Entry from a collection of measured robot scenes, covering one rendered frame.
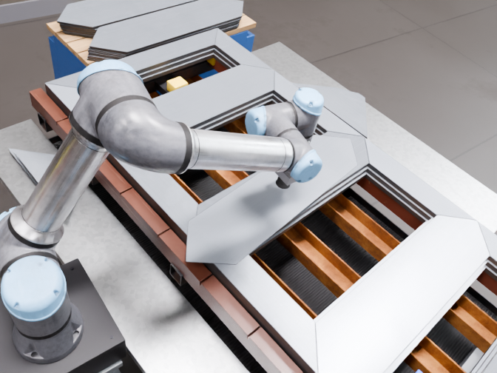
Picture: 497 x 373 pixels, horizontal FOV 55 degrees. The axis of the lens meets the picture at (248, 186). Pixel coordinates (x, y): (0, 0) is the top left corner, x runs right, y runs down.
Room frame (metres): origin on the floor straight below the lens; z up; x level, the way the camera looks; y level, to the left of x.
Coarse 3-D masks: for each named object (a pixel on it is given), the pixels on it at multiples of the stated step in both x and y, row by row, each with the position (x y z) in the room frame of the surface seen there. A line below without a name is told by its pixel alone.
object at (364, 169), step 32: (160, 64) 1.46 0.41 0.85; (192, 64) 1.56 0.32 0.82; (224, 64) 1.60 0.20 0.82; (192, 128) 1.16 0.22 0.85; (320, 128) 1.31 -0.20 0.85; (224, 192) 0.91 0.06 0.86; (288, 224) 0.88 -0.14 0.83; (352, 288) 0.71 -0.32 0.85; (256, 320) 0.57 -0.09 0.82; (288, 352) 0.50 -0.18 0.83
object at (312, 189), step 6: (276, 174) 1.03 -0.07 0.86; (312, 180) 1.05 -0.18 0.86; (294, 186) 1.00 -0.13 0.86; (300, 186) 1.01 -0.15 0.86; (306, 186) 1.01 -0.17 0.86; (312, 186) 1.02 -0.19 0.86; (318, 186) 1.02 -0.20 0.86; (324, 186) 1.03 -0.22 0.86; (300, 192) 0.98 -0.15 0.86; (306, 192) 0.99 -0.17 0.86; (312, 192) 0.99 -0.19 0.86; (318, 192) 1.00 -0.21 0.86; (312, 198) 0.97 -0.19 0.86
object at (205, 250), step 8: (192, 224) 0.78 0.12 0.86; (192, 232) 0.75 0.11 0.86; (200, 232) 0.76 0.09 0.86; (192, 240) 0.73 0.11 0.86; (200, 240) 0.73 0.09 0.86; (208, 240) 0.74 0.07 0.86; (192, 248) 0.70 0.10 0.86; (200, 248) 0.71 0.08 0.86; (208, 248) 0.71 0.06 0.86; (216, 248) 0.72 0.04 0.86; (200, 256) 0.68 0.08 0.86; (208, 256) 0.69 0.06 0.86; (216, 256) 0.69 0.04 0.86; (224, 256) 0.70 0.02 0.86
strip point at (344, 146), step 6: (324, 138) 1.25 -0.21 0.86; (330, 138) 1.26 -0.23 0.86; (336, 138) 1.26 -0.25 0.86; (342, 138) 1.27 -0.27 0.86; (348, 138) 1.28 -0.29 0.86; (330, 144) 1.23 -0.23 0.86; (336, 144) 1.23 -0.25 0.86; (342, 144) 1.24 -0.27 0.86; (348, 144) 1.25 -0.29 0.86; (342, 150) 1.21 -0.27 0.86; (348, 150) 1.22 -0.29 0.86; (348, 156) 1.19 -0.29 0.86; (354, 156) 1.20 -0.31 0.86; (354, 162) 1.17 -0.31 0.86
